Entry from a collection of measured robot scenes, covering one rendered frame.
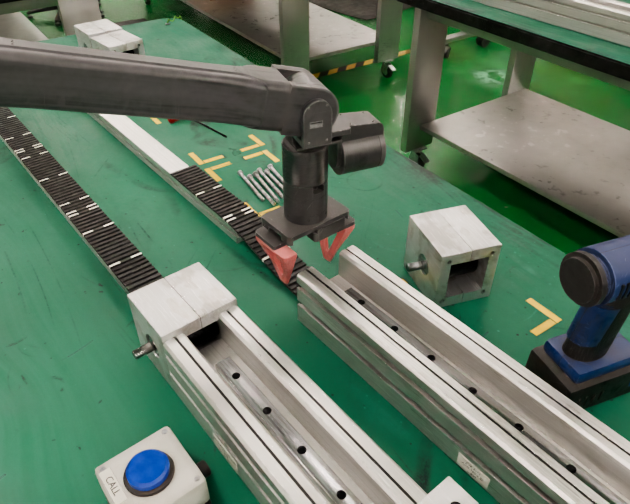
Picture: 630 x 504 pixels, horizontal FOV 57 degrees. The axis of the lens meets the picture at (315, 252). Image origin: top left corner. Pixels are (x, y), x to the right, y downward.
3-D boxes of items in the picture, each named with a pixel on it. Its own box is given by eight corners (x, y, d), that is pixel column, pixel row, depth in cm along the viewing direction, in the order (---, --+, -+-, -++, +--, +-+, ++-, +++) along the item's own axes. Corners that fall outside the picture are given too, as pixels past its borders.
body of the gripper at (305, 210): (350, 221, 78) (352, 173, 73) (289, 250, 73) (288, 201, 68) (319, 200, 81) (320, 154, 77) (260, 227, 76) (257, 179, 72)
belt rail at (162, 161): (37, 70, 151) (34, 58, 149) (52, 66, 153) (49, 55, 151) (236, 243, 93) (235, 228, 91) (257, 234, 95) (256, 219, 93)
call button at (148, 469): (122, 474, 56) (117, 462, 54) (159, 450, 58) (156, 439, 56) (140, 505, 53) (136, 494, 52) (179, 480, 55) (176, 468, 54)
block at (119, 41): (90, 77, 148) (80, 39, 142) (130, 65, 154) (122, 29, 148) (108, 88, 142) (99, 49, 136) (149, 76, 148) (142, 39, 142)
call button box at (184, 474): (106, 500, 59) (91, 466, 55) (189, 447, 64) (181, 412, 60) (141, 563, 54) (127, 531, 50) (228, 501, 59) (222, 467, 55)
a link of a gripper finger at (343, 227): (354, 265, 83) (357, 211, 77) (315, 285, 80) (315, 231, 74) (324, 242, 87) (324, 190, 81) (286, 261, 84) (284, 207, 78)
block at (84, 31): (73, 63, 155) (64, 26, 149) (113, 53, 161) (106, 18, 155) (88, 74, 149) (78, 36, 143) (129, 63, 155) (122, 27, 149)
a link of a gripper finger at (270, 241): (327, 279, 80) (328, 225, 75) (286, 301, 77) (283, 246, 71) (297, 255, 85) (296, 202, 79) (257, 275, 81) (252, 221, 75)
